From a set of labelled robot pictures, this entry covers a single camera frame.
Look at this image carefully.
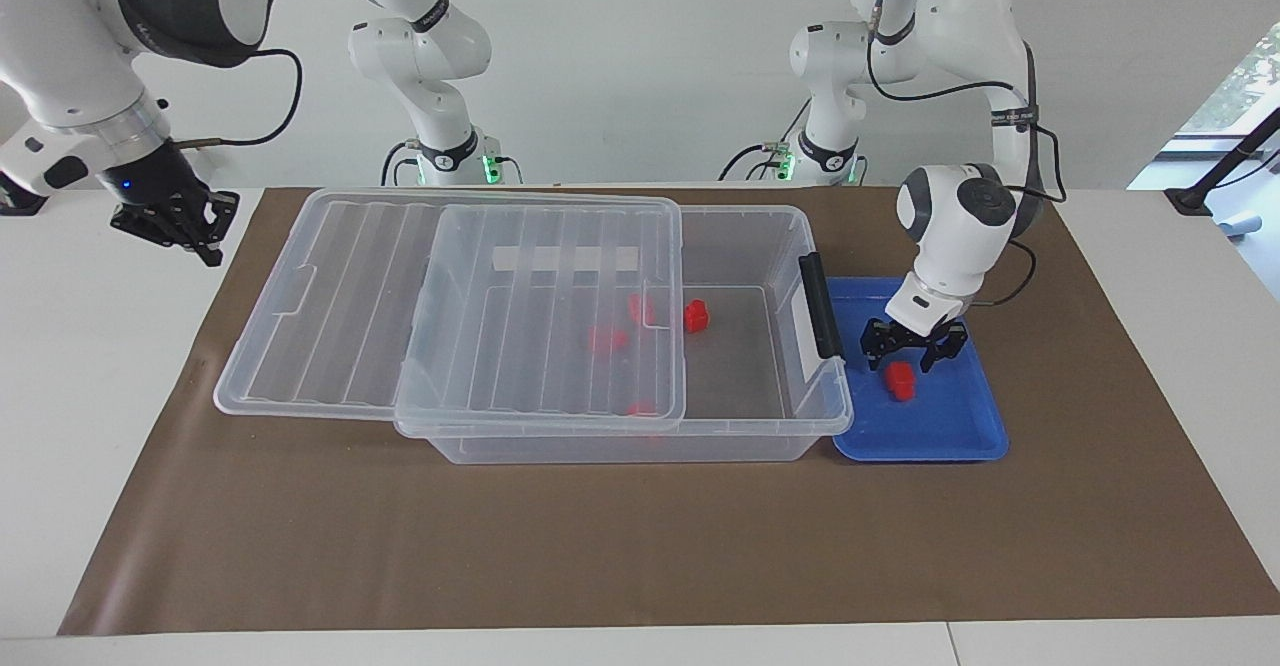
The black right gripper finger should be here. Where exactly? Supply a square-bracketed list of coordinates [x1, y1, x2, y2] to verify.
[110, 208, 191, 247]
[190, 193, 239, 267]

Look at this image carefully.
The clear ribbed plastic lid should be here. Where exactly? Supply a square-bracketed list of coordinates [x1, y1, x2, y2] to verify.
[213, 189, 687, 434]

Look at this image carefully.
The blue plastic tray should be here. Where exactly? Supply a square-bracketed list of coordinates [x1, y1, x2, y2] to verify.
[825, 277, 1009, 463]

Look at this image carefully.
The clear plastic storage box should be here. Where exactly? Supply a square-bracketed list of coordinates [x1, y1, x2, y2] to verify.
[395, 201, 854, 465]

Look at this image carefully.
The white label strip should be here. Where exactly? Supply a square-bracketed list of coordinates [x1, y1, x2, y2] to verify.
[495, 246, 641, 273]

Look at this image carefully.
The black stand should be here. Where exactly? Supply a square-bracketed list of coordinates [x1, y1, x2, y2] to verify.
[1165, 106, 1280, 217]

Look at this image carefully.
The brown paper mat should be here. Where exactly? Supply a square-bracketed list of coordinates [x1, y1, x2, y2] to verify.
[58, 186, 1280, 637]

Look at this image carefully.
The window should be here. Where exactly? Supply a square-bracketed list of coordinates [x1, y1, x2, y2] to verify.
[1175, 24, 1280, 139]

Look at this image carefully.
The black box latch handle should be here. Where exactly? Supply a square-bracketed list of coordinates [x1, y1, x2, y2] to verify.
[798, 252, 846, 361]

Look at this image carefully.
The black bracket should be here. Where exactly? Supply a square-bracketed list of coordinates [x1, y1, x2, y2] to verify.
[0, 176, 49, 217]

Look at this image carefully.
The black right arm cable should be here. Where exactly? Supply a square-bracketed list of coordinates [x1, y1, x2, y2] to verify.
[175, 0, 386, 147]

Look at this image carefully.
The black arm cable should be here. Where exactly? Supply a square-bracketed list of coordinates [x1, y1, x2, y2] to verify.
[175, 0, 386, 147]
[865, 0, 1067, 307]

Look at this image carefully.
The black base cable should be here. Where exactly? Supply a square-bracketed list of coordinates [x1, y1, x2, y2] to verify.
[720, 101, 813, 183]
[381, 140, 423, 187]

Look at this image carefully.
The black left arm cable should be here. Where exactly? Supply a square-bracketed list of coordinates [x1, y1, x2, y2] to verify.
[865, 0, 1067, 307]

